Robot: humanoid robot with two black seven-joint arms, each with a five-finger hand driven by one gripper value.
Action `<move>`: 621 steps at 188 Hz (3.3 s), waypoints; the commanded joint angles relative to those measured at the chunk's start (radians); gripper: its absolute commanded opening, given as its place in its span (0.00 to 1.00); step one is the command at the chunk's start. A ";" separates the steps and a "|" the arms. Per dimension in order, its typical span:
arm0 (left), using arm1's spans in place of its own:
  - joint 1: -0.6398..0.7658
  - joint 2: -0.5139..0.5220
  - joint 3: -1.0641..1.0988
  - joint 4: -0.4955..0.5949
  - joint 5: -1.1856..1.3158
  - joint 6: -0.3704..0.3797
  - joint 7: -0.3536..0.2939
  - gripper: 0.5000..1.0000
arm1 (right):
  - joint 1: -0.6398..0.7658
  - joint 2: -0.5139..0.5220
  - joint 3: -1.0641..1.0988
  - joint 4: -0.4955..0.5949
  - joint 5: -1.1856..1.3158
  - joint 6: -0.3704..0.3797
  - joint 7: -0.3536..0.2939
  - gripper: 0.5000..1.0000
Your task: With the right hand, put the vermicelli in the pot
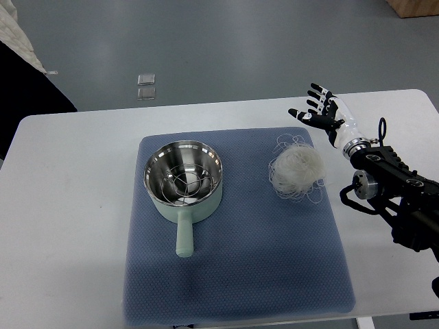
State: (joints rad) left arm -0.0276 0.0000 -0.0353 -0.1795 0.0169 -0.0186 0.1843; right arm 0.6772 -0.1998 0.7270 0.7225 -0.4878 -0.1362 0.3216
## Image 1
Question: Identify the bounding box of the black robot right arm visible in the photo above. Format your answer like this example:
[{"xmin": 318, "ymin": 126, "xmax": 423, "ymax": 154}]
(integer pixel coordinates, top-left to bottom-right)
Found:
[{"xmin": 340, "ymin": 138, "xmax": 438, "ymax": 258}]

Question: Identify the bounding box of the upper metal floor plate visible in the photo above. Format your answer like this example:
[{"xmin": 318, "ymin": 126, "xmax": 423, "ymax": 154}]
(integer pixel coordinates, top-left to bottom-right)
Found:
[{"xmin": 137, "ymin": 73, "xmax": 155, "ymax": 86}]

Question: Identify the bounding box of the white quilted cloth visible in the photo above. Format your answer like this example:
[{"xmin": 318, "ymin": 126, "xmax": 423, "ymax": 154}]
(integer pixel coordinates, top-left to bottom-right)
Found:
[{"xmin": 1, "ymin": 0, "xmax": 58, "ymax": 75}]

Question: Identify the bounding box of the mint green steel pot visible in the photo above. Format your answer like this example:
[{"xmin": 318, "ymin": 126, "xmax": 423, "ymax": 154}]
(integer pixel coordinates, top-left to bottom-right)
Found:
[{"xmin": 143, "ymin": 141, "xmax": 223, "ymax": 258}]

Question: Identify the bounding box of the white vermicelli noodle bundle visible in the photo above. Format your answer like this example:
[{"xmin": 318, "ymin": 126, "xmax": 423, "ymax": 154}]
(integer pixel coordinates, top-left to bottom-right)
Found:
[{"xmin": 268, "ymin": 134, "xmax": 326, "ymax": 204}]

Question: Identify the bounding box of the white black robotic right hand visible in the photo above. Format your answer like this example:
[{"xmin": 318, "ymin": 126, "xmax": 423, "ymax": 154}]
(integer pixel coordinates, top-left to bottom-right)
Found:
[{"xmin": 288, "ymin": 83, "xmax": 370, "ymax": 154}]

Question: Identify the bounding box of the wooden box corner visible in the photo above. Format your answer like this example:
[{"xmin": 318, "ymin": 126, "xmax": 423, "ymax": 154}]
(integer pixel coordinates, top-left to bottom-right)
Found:
[{"xmin": 386, "ymin": 0, "xmax": 439, "ymax": 19}]

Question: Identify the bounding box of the blue textured table mat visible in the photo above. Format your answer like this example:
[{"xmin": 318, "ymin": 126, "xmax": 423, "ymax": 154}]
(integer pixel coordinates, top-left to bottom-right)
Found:
[{"xmin": 123, "ymin": 127, "xmax": 355, "ymax": 326}]

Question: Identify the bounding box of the black cable loop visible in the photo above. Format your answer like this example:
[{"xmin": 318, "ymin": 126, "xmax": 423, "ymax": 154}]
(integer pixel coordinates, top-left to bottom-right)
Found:
[{"xmin": 369, "ymin": 117, "xmax": 388, "ymax": 145}]

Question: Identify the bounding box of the wire steaming rack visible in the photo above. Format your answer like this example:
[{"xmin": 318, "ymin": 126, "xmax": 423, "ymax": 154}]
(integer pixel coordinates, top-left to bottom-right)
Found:
[{"xmin": 160, "ymin": 164, "xmax": 213, "ymax": 206}]

